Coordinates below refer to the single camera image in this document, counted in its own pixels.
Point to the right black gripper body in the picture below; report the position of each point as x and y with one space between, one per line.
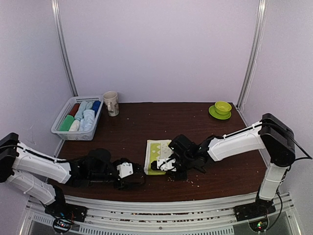
182 176

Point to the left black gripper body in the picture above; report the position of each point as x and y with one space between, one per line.
121 185

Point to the yellow green patterned towel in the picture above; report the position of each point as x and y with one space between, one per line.
156 150

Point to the light blue towel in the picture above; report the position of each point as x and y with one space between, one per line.
88 120
79 113

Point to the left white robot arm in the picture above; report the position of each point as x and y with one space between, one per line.
20 164

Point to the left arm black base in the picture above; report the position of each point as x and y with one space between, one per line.
69 212

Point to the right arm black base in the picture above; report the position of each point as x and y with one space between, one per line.
251 211

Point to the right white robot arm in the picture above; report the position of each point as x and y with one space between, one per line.
269 134

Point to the green cup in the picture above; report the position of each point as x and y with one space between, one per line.
222 107

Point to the rolled white towel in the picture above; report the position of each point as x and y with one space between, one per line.
75 126

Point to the white plastic basket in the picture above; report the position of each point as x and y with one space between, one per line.
76 136

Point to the rolled dark blue towel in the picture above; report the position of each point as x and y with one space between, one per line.
96 106

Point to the beige ceramic mug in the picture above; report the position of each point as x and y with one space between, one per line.
111 101

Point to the rolled light blue towel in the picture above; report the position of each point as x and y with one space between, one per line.
79 113

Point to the rolled pale teal towel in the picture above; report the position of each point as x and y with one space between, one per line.
89 105

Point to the rolled green towel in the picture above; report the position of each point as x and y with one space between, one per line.
66 124

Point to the rolled brown towel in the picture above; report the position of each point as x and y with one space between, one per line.
74 109

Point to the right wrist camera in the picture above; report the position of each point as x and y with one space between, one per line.
164 165

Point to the aluminium front rail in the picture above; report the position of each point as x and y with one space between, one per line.
201 217

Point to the right aluminium frame post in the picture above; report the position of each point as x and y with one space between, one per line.
256 43

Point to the aluminium frame post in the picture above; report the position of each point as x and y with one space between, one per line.
62 44
256 43

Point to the left aluminium frame post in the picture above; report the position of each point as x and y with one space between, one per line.
62 44

